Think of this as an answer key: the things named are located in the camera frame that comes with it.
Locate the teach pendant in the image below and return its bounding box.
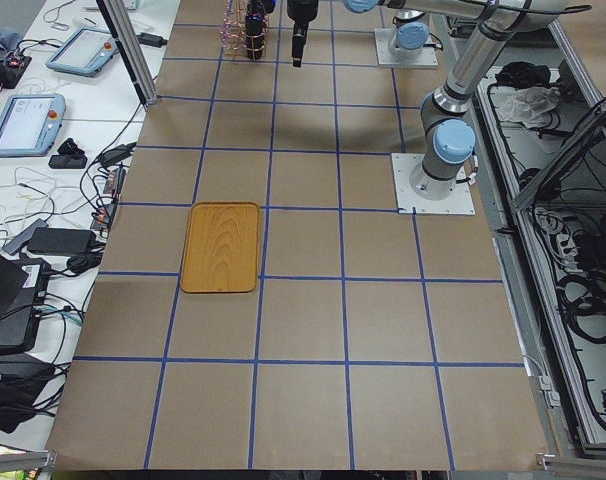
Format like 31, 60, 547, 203
0, 93, 66, 158
46, 27, 119, 77

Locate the wooden tray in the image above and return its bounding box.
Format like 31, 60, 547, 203
180, 202, 260, 294

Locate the teach pendant far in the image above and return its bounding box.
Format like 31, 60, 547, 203
46, 27, 119, 77

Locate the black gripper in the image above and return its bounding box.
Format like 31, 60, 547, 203
287, 0, 319, 23

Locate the copper wire bottle basket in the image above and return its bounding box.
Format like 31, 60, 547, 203
220, 1, 274, 59

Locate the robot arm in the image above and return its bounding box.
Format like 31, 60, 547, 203
344, 1, 591, 201
286, 1, 430, 65

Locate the black laptop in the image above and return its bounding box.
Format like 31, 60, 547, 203
0, 254, 50, 355

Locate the black power brick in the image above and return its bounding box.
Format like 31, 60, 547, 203
27, 227, 96, 256

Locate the white crumpled cloth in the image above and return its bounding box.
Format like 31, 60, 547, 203
497, 86, 561, 129

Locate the aluminium frame post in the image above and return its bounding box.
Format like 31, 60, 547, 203
96, 0, 158, 109

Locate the teach pendant near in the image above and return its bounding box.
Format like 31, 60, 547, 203
0, 93, 66, 158

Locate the aluminium side frame rail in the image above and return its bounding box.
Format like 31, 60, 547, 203
475, 22, 606, 459

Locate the dark wine bottle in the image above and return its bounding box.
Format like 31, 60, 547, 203
291, 22, 308, 68
244, 0, 271, 60

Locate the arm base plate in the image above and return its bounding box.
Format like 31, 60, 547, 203
391, 153, 475, 216
374, 23, 438, 69

